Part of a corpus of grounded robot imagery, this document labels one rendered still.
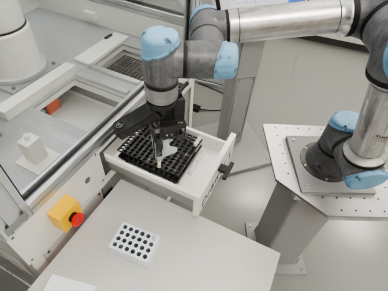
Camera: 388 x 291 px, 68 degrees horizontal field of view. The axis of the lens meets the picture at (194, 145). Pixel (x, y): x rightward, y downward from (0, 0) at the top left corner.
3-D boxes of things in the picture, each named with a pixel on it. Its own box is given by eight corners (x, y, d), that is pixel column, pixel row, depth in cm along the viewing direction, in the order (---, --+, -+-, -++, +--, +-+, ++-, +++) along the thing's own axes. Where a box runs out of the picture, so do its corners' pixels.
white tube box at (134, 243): (160, 241, 87) (160, 236, 85) (148, 268, 82) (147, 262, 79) (125, 227, 90) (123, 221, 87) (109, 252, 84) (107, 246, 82)
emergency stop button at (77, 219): (87, 219, 81) (84, 211, 78) (77, 230, 78) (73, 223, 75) (78, 214, 82) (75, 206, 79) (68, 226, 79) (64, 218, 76)
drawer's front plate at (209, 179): (231, 154, 105) (237, 133, 97) (197, 218, 87) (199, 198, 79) (227, 152, 106) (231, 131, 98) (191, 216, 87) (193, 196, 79)
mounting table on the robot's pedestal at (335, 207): (351, 145, 137) (363, 127, 128) (396, 233, 106) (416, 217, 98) (257, 141, 135) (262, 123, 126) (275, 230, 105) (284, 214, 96)
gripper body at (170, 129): (186, 141, 74) (187, 104, 65) (152, 148, 72) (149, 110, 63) (177, 121, 79) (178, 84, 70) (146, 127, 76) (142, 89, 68)
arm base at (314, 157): (339, 146, 115) (350, 129, 108) (351, 178, 106) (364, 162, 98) (301, 145, 115) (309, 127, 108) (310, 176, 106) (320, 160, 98)
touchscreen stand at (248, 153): (272, 164, 211) (327, 27, 137) (216, 179, 199) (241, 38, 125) (242, 119, 242) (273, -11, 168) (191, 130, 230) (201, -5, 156)
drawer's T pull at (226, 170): (234, 164, 92) (234, 161, 91) (225, 181, 87) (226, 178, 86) (223, 160, 93) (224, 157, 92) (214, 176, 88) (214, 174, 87)
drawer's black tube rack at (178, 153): (201, 152, 103) (202, 139, 98) (177, 188, 92) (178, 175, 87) (148, 130, 109) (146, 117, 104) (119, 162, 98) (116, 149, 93)
